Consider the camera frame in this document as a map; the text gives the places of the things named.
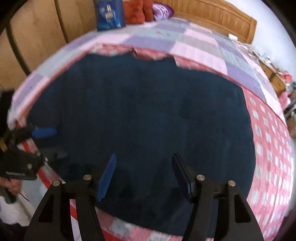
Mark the wooden headboard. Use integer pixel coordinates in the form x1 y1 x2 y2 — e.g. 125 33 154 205
159 0 257 44

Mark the person left hand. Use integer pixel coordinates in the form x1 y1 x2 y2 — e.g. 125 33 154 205
0 177 22 196

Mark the wooden nightstand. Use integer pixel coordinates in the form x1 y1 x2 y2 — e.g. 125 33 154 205
259 59 286 96

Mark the purple patterned pillow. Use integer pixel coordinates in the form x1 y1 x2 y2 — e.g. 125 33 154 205
152 3 175 21

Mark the blue paper shopping bag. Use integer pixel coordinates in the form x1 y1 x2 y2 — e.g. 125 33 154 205
93 0 126 31

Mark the dark navy jacket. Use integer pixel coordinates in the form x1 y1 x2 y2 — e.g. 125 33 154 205
27 53 255 236

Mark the wooden wardrobe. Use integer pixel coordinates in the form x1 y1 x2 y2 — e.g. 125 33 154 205
1 1 96 88

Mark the purple pink checkered bedspread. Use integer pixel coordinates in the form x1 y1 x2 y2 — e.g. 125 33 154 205
8 18 295 240

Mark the pile of colourful clothes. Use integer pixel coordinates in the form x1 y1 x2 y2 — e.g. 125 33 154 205
279 75 295 132

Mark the orange red padded coat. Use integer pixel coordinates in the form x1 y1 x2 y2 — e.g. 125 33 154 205
122 0 154 25

